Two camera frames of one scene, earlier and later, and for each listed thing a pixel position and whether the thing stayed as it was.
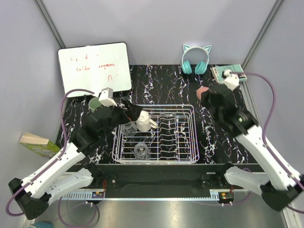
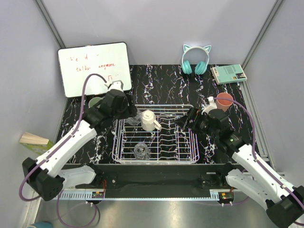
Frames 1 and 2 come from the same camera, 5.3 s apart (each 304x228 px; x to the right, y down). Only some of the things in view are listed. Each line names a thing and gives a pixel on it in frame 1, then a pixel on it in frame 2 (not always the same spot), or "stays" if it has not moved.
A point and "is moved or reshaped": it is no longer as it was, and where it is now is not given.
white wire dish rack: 175,140 stays
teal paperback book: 235,69 stays
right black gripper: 204,97 -> 194,114
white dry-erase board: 95,67 stays
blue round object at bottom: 43,224 stays
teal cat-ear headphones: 201,67 stays
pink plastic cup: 200,90 is moved or reshaped
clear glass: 129,128 is moved or reshaped
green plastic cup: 93,103 stays
